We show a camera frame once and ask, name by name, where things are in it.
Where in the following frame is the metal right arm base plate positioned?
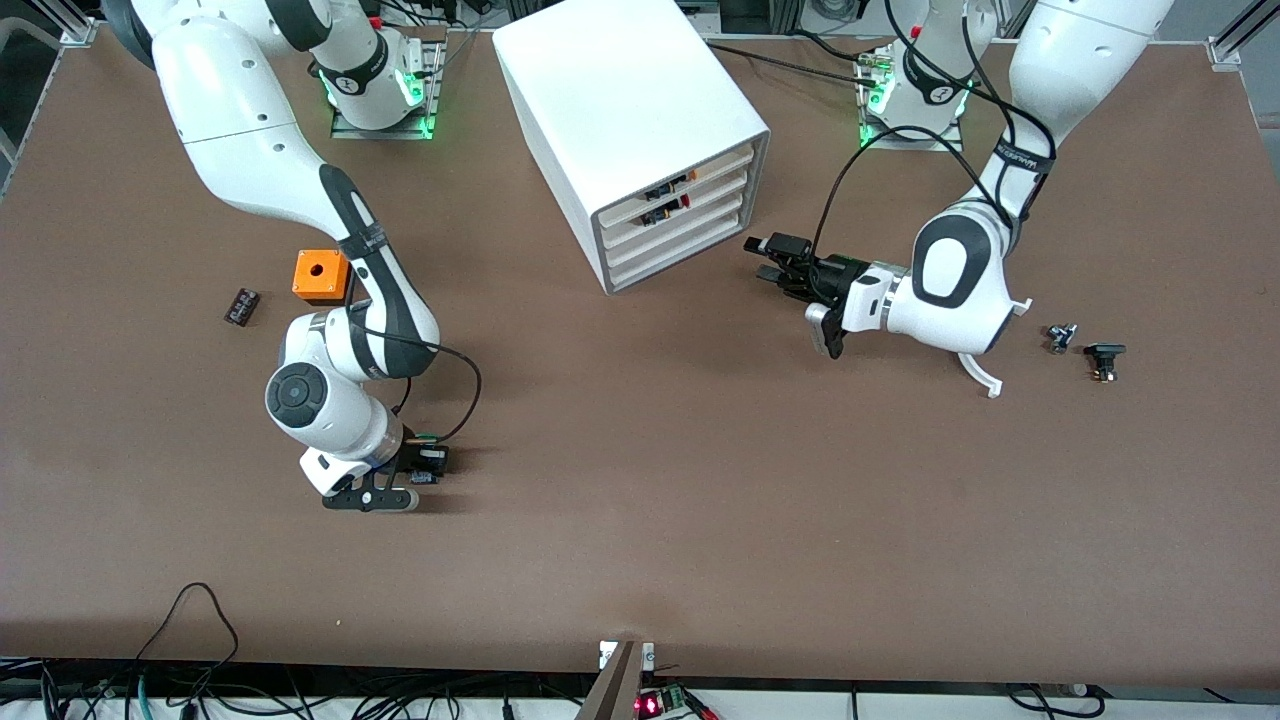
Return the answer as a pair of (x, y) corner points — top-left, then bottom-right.
(330, 40), (446, 141)

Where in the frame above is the white semicircular plastic clip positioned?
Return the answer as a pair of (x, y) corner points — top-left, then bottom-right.
(955, 297), (1034, 400)

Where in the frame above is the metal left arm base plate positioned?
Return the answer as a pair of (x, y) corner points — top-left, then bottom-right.
(858, 45), (966, 153)

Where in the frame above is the circuit board with red light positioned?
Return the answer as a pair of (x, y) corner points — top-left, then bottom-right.
(635, 685), (691, 719)

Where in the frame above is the black looped cable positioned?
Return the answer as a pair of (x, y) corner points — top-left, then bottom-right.
(130, 583), (241, 701)

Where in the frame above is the aluminium profile beam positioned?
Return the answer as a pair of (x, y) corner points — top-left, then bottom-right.
(578, 640), (656, 720)

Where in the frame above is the black cable on table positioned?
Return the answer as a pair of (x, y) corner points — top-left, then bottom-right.
(700, 40), (886, 91)

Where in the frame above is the aluminium frame post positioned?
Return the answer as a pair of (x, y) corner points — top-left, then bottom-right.
(1207, 0), (1280, 69)
(60, 0), (101, 46)

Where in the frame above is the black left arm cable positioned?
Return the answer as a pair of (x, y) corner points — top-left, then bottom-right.
(808, 0), (1059, 306)

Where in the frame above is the orange button enclosure box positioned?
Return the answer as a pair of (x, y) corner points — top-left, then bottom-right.
(291, 249), (353, 307)

